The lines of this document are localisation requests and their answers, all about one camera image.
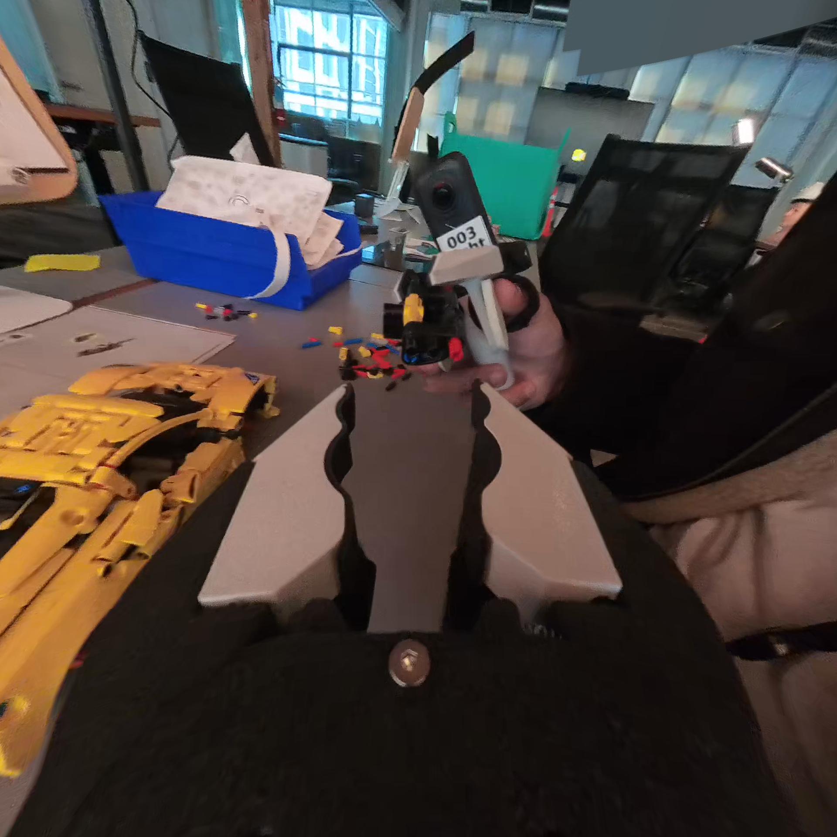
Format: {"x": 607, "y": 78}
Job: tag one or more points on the white printed paper bag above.
{"x": 248, "y": 189}

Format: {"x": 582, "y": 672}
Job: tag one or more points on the grey wall screen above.
{"x": 588, "y": 121}

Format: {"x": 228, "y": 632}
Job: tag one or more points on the black monitor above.
{"x": 203, "y": 104}

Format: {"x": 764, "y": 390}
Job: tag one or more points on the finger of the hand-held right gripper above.
{"x": 471, "y": 265}

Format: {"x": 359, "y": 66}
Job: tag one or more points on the teal plastic bin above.
{"x": 523, "y": 189}

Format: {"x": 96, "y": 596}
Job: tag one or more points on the person's right hand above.
{"x": 536, "y": 359}

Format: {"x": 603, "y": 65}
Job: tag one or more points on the small black yellow brick assembly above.
{"x": 425, "y": 327}

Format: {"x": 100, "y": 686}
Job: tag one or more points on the large pile of toy bricks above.
{"x": 369, "y": 366}

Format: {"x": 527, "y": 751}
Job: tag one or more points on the building instruction booklet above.
{"x": 131, "y": 340}

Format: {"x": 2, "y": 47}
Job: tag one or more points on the orange striped traffic cone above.
{"x": 552, "y": 216}

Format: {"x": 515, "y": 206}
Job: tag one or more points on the yellow toy brick car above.
{"x": 65, "y": 418}

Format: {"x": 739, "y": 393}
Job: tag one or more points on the person's right forearm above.
{"x": 621, "y": 405}

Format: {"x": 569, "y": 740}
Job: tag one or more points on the small cluster of toy bricks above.
{"x": 225, "y": 312}

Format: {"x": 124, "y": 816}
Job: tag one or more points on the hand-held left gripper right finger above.
{"x": 549, "y": 523}

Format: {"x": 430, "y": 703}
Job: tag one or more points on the yellow tape strip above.
{"x": 62, "y": 263}

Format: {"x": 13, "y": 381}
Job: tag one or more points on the black office chair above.
{"x": 641, "y": 216}

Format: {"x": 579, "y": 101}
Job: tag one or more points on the white shirt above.
{"x": 752, "y": 575}

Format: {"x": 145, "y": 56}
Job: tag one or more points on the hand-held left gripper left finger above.
{"x": 274, "y": 523}

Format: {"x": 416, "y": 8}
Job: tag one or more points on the grey desk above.
{"x": 405, "y": 523}

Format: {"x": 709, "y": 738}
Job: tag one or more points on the black fleece-lined jacket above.
{"x": 771, "y": 327}

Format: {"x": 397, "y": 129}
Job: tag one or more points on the large paned window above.
{"x": 327, "y": 65}

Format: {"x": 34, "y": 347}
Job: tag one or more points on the printed instruction sheet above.
{"x": 19, "y": 131}

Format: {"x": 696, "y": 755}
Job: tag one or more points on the blue plastic bin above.
{"x": 196, "y": 255}

